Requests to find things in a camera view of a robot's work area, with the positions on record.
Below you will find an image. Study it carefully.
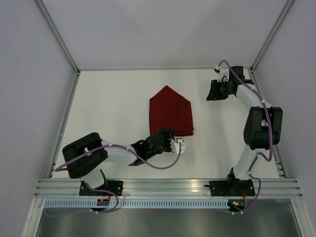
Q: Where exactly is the dark red cloth napkin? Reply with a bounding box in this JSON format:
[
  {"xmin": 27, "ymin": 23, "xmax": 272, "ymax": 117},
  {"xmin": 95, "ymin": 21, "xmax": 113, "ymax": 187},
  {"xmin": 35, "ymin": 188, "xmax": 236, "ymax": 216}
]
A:
[{"xmin": 149, "ymin": 85, "xmax": 194, "ymax": 137}]

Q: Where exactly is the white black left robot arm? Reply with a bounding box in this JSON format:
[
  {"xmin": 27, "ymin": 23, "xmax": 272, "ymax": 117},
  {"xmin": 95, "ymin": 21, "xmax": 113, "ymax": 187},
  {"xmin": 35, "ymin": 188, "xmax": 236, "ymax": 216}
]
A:
[{"xmin": 55, "ymin": 129, "xmax": 182, "ymax": 196}]

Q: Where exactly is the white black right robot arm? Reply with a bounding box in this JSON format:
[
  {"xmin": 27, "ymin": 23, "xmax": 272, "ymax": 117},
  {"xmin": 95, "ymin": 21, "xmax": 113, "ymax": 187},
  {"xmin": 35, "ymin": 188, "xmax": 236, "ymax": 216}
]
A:
[{"xmin": 206, "ymin": 66, "xmax": 283, "ymax": 197}]

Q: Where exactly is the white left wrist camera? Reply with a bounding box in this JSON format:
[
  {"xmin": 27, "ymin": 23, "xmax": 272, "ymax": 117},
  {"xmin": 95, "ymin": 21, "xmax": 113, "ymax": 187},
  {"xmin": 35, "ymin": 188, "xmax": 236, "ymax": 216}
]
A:
[{"xmin": 170, "ymin": 138, "xmax": 187, "ymax": 154}]

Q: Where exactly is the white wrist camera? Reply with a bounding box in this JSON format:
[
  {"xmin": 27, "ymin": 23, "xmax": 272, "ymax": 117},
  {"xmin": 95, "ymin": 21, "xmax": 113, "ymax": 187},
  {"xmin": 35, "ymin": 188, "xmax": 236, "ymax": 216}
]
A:
[
  {"xmin": 170, "ymin": 138, "xmax": 187, "ymax": 154},
  {"xmin": 214, "ymin": 65, "xmax": 230, "ymax": 81}
]

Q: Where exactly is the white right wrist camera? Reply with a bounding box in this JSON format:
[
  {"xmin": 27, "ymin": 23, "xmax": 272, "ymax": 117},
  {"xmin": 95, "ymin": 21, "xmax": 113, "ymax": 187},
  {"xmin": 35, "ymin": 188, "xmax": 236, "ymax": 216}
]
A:
[{"xmin": 214, "ymin": 65, "xmax": 230, "ymax": 81}]

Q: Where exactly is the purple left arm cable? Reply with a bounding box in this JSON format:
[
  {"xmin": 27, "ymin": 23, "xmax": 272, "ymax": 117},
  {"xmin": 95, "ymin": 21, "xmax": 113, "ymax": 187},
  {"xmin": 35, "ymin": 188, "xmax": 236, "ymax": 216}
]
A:
[{"xmin": 54, "ymin": 143, "xmax": 183, "ymax": 173}]

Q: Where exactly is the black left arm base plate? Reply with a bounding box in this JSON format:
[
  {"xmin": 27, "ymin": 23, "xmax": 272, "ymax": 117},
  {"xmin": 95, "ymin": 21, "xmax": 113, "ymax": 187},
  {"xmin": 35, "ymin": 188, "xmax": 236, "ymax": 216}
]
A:
[{"xmin": 79, "ymin": 180, "xmax": 123, "ymax": 197}]

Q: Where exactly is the right aluminium side rail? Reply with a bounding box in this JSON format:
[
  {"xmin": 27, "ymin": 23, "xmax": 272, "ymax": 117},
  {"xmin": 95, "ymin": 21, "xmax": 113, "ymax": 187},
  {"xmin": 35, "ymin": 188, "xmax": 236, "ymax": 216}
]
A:
[{"xmin": 249, "ymin": 70, "xmax": 288, "ymax": 179}]

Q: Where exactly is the aluminium side rail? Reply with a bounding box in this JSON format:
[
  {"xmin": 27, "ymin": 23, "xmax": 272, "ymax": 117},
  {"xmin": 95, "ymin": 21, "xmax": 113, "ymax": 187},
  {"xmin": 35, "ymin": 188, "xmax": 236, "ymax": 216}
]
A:
[
  {"xmin": 249, "ymin": 70, "xmax": 288, "ymax": 179},
  {"xmin": 46, "ymin": 71, "xmax": 80, "ymax": 178}
]

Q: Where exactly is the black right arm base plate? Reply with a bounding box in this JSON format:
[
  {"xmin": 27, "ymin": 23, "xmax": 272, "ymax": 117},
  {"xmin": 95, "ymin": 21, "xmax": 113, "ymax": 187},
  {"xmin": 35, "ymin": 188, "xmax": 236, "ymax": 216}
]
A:
[{"xmin": 205, "ymin": 180, "xmax": 256, "ymax": 197}]

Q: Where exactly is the left aluminium side rail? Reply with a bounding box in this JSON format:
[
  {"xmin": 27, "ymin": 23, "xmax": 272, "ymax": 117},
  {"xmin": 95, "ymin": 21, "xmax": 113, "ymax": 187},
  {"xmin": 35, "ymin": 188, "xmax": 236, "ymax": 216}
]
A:
[{"xmin": 46, "ymin": 71, "xmax": 80, "ymax": 178}]

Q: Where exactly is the right aluminium frame post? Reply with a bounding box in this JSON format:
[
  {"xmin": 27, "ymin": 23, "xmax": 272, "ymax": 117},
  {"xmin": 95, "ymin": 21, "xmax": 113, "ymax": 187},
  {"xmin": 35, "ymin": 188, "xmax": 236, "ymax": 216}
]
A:
[{"xmin": 250, "ymin": 0, "xmax": 296, "ymax": 73}]

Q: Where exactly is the aluminium frame post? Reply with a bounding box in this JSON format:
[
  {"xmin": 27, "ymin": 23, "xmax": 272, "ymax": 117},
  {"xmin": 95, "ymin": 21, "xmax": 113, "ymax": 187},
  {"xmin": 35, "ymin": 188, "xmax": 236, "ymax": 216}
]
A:
[
  {"xmin": 250, "ymin": 0, "xmax": 296, "ymax": 73},
  {"xmin": 34, "ymin": 0, "xmax": 80, "ymax": 75}
]

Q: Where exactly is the aluminium front rail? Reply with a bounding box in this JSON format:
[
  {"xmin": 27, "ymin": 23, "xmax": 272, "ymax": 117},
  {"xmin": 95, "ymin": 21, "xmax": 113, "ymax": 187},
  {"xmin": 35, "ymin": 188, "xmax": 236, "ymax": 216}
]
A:
[{"xmin": 33, "ymin": 178, "xmax": 303, "ymax": 199}]

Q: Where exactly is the white slotted cable duct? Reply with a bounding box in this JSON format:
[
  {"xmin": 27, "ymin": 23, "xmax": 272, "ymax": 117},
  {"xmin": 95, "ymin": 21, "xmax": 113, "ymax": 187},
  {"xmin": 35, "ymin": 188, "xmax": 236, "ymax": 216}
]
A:
[{"xmin": 45, "ymin": 198, "xmax": 229, "ymax": 209}]

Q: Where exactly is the left aluminium frame post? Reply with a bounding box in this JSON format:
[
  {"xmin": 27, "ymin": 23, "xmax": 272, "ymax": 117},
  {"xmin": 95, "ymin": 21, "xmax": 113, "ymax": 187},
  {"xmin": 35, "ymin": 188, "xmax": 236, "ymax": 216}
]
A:
[{"xmin": 34, "ymin": 0, "xmax": 80, "ymax": 75}]

